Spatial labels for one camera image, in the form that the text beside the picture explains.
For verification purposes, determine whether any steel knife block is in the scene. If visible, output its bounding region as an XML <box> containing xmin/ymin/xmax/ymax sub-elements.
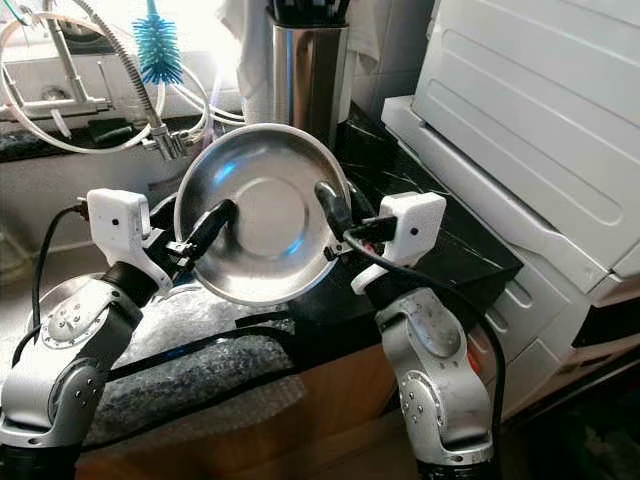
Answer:
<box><xmin>270</xmin><ymin>15</ymin><xmax>351</xmax><ymax>136</ymax></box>

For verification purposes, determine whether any dark green scouring sponge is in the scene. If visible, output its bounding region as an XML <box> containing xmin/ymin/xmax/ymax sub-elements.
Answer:
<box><xmin>0</xmin><ymin>130</ymin><xmax>51</xmax><ymax>161</ymax></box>

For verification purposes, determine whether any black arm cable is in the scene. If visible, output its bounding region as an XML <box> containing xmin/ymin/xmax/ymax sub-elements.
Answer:
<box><xmin>345</xmin><ymin>215</ymin><xmax>508</xmax><ymax>471</ymax></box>
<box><xmin>12</xmin><ymin>200</ymin><xmax>91</xmax><ymax>366</ymax></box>

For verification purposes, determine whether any steel gooseneck hose valve head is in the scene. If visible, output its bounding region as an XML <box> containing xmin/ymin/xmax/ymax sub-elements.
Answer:
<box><xmin>75</xmin><ymin>0</ymin><xmax>191</xmax><ymax>161</ymax></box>

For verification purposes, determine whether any stainless steel sink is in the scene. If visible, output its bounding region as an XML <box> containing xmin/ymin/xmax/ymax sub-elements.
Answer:
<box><xmin>0</xmin><ymin>150</ymin><xmax>191</xmax><ymax>341</ymax></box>

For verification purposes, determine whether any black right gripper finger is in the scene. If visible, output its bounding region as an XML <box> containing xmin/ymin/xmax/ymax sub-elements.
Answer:
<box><xmin>313</xmin><ymin>180</ymin><xmax>361</xmax><ymax>246</ymax></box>

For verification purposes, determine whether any round steel plate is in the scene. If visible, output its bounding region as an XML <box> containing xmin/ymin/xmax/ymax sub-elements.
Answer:
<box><xmin>175</xmin><ymin>123</ymin><xmax>351</xmax><ymax>306</ymax></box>

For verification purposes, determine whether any black knife handle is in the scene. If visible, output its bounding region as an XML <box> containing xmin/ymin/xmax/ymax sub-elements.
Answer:
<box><xmin>268</xmin><ymin>0</ymin><xmax>356</xmax><ymax>29</ymax></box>

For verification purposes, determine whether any teal bottle brush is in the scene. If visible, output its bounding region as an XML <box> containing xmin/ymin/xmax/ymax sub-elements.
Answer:
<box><xmin>132</xmin><ymin>0</ymin><xmax>183</xmax><ymax>86</ymax></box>

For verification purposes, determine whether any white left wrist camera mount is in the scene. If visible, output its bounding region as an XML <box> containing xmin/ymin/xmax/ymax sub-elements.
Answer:
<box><xmin>86</xmin><ymin>188</ymin><xmax>173</xmax><ymax>296</ymax></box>

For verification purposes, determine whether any bubble wrap sheet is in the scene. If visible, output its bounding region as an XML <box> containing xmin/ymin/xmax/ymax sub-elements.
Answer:
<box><xmin>0</xmin><ymin>290</ymin><xmax>306</xmax><ymax>480</ymax></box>

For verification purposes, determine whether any steel tap mixer body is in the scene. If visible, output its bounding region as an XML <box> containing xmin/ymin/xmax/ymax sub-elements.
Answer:
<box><xmin>0</xmin><ymin>15</ymin><xmax>113</xmax><ymax>121</ymax></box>

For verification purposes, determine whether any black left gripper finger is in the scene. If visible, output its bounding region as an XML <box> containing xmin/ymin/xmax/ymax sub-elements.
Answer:
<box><xmin>182</xmin><ymin>198</ymin><xmax>239</xmax><ymax>263</ymax></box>

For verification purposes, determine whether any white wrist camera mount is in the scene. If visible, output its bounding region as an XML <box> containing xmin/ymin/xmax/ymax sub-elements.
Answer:
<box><xmin>350</xmin><ymin>192</ymin><xmax>447</xmax><ymax>296</ymax></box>
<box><xmin>86</xmin><ymin>188</ymin><xmax>173</xmax><ymax>296</ymax></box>

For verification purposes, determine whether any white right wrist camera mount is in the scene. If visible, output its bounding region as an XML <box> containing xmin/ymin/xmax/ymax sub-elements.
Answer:
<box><xmin>350</xmin><ymin>192</ymin><xmax>447</xmax><ymax>296</ymax></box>

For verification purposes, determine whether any wooden cabinet front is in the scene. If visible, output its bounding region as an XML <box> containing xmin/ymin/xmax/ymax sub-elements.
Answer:
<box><xmin>75</xmin><ymin>345</ymin><xmax>401</xmax><ymax>480</ymax></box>

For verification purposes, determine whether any green scouring pad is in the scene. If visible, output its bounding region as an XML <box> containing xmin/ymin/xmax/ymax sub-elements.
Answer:
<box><xmin>85</xmin><ymin>120</ymin><xmax>136</xmax><ymax>146</ymax></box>

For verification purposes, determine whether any orange plastic object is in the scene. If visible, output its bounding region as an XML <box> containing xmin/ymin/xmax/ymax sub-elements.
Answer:
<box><xmin>466</xmin><ymin>345</ymin><xmax>485</xmax><ymax>388</ymax></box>

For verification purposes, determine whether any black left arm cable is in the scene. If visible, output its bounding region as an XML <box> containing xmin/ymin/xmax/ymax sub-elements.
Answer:
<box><xmin>12</xmin><ymin>200</ymin><xmax>91</xmax><ymax>366</ymax></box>

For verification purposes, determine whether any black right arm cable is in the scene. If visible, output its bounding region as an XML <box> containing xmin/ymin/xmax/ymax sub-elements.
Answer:
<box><xmin>345</xmin><ymin>215</ymin><xmax>508</xmax><ymax>471</ymax></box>

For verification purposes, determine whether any white hanging cloth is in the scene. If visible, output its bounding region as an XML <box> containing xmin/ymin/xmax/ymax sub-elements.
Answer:
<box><xmin>218</xmin><ymin>0</ymin><xmax>273</xmax><ymax>86</ymax></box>

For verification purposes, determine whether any white plastic tube coil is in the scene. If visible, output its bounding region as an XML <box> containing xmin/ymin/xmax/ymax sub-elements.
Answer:
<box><xmin>2</xmin><ymin>12</ymin><xmax>246</xmax><ymax>156</ymax></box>

